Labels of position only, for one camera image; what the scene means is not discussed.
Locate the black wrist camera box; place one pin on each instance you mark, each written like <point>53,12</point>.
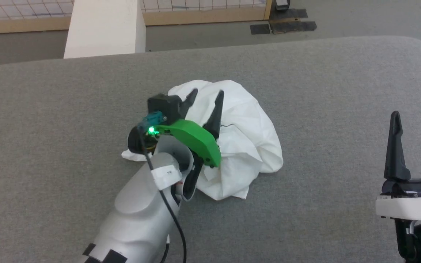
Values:
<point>165,106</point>

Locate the white partition board on stand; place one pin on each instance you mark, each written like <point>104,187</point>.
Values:
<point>282,4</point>

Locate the white box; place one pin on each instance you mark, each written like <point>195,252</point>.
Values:
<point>104,29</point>

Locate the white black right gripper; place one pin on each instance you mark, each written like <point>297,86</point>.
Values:
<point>411,206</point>

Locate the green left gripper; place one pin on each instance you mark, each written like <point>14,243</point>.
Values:
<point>192,137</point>

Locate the white garment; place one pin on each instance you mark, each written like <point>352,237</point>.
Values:
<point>247,138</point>

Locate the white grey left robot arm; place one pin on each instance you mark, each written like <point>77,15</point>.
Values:
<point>141,219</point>

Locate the black floor mat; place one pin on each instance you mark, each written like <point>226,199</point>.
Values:
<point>291,25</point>

